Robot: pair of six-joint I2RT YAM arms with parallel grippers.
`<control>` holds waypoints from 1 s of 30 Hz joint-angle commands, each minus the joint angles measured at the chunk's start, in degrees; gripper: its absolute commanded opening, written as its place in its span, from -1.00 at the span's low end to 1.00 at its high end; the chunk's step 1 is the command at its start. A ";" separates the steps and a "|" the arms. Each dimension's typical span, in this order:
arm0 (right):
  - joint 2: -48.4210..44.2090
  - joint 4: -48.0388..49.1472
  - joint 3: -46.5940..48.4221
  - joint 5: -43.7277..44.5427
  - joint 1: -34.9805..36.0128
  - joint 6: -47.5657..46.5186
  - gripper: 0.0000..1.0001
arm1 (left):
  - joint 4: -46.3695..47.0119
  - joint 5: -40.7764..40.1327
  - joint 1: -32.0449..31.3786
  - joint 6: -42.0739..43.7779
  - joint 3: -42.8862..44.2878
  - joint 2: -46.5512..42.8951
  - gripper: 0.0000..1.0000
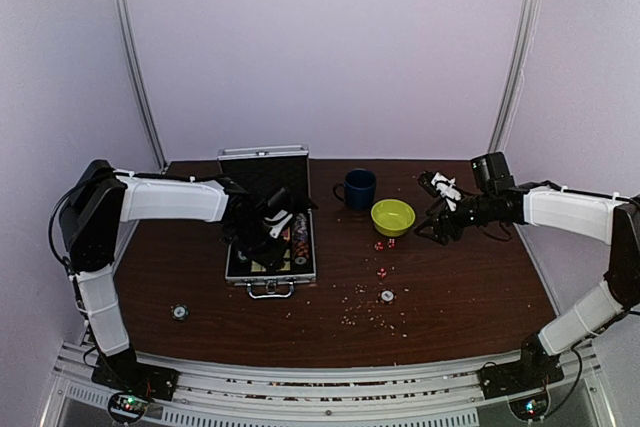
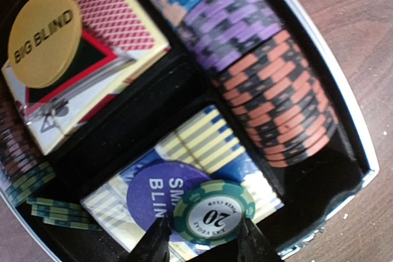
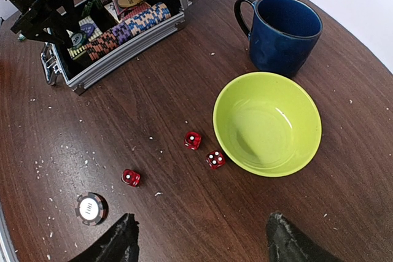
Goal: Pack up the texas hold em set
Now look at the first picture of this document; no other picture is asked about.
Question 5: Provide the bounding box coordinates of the green poker chip left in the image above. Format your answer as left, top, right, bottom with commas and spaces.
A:
171, 304, 189, 322

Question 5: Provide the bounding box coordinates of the aluminium frame post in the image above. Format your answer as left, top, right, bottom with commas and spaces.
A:
488, 0, 540, 153
114, 0, 168, 172

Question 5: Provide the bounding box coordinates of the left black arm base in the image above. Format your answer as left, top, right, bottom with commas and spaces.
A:
91, 348, 179, 401

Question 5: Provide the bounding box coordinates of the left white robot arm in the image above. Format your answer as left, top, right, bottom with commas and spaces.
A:
52, 159, 306, 391

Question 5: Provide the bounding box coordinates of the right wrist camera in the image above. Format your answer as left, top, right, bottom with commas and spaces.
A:
470, 152, 515, 195

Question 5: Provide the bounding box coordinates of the blue gold card deck box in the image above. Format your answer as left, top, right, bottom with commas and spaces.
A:
251, 261, 267, 273

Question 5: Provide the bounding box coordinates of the left aluminium frame post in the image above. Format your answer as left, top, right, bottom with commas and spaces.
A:
114, 0, 168, 172

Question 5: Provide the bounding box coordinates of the silver aluminium poker case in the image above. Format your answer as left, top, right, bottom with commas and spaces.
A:
218, 145, 317, 300

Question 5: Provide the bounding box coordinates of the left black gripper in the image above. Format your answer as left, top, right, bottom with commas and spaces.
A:
232, 219, 290, 272

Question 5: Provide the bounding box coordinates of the lime green bowl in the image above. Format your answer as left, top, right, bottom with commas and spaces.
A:
370, 199, 416, 238

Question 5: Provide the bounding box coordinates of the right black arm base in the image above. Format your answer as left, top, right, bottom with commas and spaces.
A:
477, 337, 564, 399

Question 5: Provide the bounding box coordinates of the right aluminium frame post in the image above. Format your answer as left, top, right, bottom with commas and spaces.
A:
488, 0, 540, 153

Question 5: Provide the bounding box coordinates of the black red poker chip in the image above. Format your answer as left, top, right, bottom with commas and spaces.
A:
377, 289, 396, 305

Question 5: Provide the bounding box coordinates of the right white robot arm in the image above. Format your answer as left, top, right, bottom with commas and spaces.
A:
415, 171, 639, 389

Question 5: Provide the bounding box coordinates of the dark blue mug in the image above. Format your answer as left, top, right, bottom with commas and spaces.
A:
332, 169, 377, 211

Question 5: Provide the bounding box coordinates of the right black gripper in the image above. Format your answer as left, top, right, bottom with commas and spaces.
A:
414, 191, 495, 245

